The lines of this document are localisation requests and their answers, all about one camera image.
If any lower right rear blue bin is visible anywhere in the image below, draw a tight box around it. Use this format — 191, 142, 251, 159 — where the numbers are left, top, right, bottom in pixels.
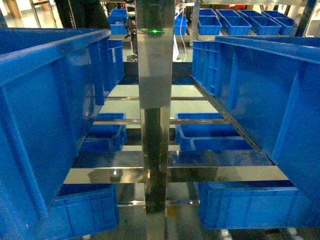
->
175, 112, 240, 151

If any blue bin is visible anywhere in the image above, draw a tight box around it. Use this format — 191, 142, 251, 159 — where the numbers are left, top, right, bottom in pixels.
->
192, 36, 320, 205
0, 28, 111, 240
194, 180, 320, 230
87, 112, 128, 151
175, 112, 240, 151
41, 183, 120, 240

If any lower left rear blue bin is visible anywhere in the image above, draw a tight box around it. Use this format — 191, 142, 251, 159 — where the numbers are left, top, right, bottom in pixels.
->
87, 112, 128, 151

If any upper right blue bin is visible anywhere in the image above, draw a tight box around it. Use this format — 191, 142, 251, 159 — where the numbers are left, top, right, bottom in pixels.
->
192, 36, 320, 205

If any upper left blue bin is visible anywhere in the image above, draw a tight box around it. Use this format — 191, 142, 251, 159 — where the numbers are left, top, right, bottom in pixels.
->
0, 28, 111, 240

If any stainless steel rack post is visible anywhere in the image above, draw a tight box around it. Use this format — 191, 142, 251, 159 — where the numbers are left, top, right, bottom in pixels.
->
135, 0, 175, 240

